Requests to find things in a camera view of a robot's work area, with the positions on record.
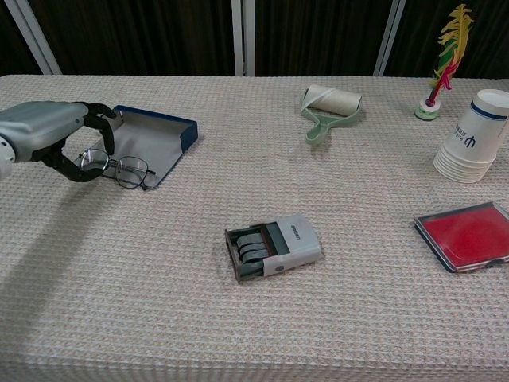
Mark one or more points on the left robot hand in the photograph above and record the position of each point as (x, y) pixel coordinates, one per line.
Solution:
(40, 123)

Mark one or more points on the blue rectangular box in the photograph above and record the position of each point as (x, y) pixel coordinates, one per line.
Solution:
(151, 139)

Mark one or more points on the thin metal-framed eyeglasses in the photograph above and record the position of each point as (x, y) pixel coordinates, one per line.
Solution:
(148, 172)

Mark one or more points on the black pleated curtain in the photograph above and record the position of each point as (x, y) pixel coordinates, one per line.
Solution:
(159, 36)

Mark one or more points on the beige woven tablecloth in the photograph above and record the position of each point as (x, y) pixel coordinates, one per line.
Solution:
(238, 318)

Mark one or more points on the grey date stamp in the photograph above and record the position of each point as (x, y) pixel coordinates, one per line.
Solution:
(298, 242)

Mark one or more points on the colourful feather shuttlecock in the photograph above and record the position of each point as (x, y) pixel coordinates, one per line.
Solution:
(429, 107)

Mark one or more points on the white paper cup stack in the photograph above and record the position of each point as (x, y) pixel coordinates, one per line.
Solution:
(473, 139)

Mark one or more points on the red ink pad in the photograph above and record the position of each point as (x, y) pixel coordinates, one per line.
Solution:
(465, 235)

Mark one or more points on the white frame post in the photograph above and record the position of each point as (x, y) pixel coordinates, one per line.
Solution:
(389, 36)
(243, 36)
(33, 36)

